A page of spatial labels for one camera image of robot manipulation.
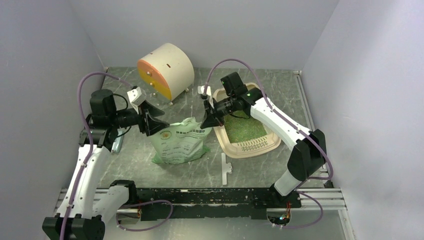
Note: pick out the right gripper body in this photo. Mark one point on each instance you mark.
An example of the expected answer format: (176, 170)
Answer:
(221, 108)

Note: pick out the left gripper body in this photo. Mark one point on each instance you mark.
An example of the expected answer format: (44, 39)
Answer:
(139, 119)

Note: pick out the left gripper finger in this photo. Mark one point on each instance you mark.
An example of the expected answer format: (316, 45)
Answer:
(153, 126)
(151, 112)

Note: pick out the green cat litter bag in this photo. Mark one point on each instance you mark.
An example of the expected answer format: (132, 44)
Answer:
(181, 142)

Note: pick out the beige litter box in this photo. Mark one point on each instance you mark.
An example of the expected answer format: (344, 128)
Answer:
(247, 149)

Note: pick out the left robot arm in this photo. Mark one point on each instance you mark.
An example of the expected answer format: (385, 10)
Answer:
(79, 217)

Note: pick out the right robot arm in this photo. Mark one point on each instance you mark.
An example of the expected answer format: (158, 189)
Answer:
(307, 147)

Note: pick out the green litter pellets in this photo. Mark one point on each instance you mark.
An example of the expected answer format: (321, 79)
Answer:
(240, 127)

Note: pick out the light blue stapler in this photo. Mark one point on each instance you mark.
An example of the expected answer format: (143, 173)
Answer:
(117, 145)

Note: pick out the round beige drawer cabinet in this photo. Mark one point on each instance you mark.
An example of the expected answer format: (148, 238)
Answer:
(167, 70)

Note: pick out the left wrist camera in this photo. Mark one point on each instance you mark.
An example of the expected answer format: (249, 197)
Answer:
(136, 98)

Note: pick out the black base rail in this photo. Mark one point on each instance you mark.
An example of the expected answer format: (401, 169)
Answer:
(198, 203)

